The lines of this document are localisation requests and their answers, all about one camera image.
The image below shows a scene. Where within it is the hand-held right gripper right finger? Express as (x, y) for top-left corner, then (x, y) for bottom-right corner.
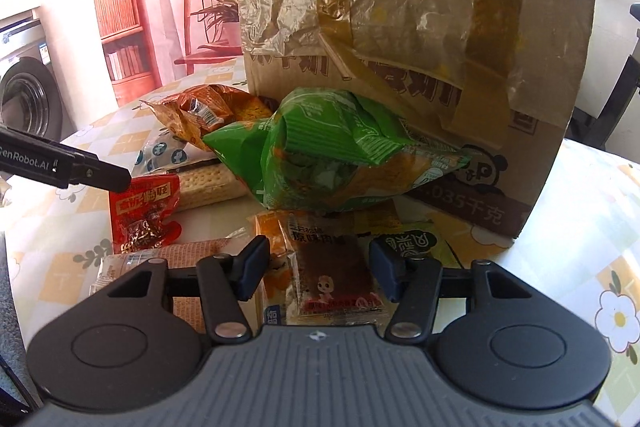
(369, 238), (537, 341)

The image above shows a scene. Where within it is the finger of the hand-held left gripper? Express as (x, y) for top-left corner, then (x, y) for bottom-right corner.
(67, 151), (134, 194)

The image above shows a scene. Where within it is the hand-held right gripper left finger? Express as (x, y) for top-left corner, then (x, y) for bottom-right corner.
(95, 236), (272, 344)

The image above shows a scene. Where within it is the red snack packet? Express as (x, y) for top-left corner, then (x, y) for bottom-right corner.
(109, 173), (184, 256)

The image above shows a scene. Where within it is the orange jerky packet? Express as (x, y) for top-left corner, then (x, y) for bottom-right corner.
(247, 209), (389, 326)

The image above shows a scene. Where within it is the orange snack bag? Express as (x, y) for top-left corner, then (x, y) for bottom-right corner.
(140, 84), (274, 152)

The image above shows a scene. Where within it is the green snack bag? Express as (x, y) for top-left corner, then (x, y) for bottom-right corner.
(202, 88), (474, 212)

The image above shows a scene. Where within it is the brown cardboard box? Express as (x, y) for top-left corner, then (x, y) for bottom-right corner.
(234, 0), (599, 249)

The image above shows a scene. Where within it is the yellow-green snack packet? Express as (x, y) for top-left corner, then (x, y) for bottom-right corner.
(370, 219), (469, 269)

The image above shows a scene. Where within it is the white washing machine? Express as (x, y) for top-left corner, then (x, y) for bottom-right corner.
(0, 9), (64, 142)

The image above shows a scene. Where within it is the clear cracker packet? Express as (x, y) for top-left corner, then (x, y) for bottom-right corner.
(132, 134), (251, 212)

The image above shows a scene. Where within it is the floral checked tablecloth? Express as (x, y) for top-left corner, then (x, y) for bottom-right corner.
(0, 57), (640, 427)

